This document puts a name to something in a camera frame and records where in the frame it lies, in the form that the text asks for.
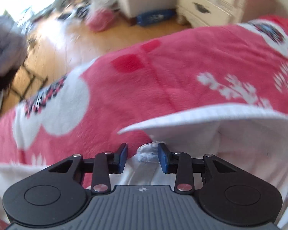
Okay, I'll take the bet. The seated person grey jacket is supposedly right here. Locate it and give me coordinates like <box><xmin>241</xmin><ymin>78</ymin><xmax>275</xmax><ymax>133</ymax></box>
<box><xmin>0</xmin><ymin>15</ymin><xmax>27</xmax><ymax>93</ymax></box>

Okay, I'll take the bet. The red plastic bag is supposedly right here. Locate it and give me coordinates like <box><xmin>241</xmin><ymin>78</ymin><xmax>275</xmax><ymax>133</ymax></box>
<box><xmin>85</xmin><ymin>8</ymin><xmax>115</xmax><ymax>32</ymax></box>

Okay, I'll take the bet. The blue water bottle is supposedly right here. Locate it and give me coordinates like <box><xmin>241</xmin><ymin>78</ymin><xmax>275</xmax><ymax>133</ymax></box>
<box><xmin>136</xmin><ymin>9</ymin><xmax>176</xmax><ymax>26</ymax></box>

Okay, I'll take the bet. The red floral bed blanket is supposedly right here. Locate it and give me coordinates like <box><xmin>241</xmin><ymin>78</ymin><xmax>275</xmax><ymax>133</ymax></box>
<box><xmin>0</xmin><ymin>14</ymin><xmax>288</xmax><ymax>190</ymax></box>

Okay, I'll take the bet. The white button shirt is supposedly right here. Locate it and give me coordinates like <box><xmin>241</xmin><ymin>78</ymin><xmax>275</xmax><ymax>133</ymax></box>
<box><xmin>0</xmin><ymin>103</ymin><xmax>288</xmax><ymax>229</ymax></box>

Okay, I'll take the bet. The cream bedside nightstand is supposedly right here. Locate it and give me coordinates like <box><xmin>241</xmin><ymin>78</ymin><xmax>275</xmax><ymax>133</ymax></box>
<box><xmin>176</xmin><ymin>0</ymin><xmax>277</xmax><ymax>28</ymax></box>

